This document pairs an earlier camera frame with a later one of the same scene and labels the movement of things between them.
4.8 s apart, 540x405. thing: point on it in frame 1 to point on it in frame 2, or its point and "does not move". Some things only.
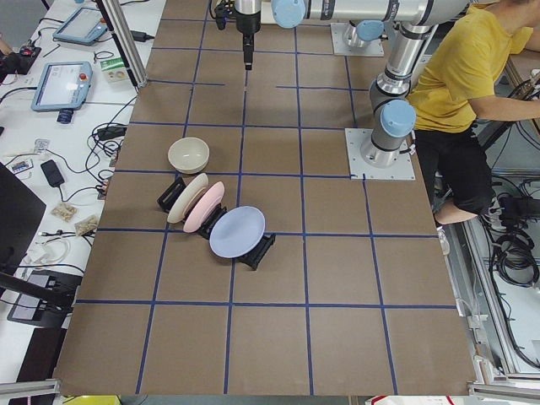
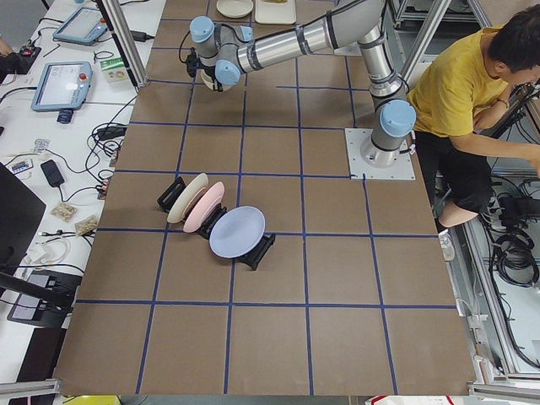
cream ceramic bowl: (188, 155) to (209, 83)
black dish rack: (252, 258) does not move
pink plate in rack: (205, 207) does not move
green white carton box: (114, 70) does not move
